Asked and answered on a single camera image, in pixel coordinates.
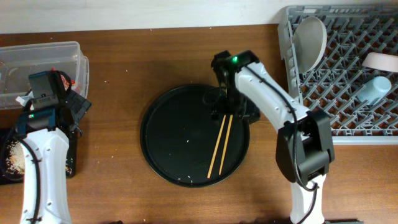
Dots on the red snack wrapper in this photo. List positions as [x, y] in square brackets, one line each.
[67, 81]

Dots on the light blue cup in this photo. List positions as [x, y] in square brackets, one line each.
[374, 90]

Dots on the rice and shell leftovers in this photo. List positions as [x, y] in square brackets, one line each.
[15, 160]

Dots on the white small bowl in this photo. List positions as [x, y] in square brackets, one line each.
[380, 61]

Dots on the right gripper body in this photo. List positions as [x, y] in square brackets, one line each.
[234, 101]

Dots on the grey dishwasher rack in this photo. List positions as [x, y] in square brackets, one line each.
[335, 83]

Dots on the white dinner plate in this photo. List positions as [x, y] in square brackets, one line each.
[309, 39]

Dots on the clear plastic waste bin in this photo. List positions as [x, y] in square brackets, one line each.
[18, 62]

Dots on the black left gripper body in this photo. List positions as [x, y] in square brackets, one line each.
[80, 106]

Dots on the black rectangular waste tray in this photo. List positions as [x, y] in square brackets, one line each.
[7, 178]

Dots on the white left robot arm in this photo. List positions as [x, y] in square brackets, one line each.
[45, 150]

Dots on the round black serving tray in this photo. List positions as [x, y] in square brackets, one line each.
[178, 137]

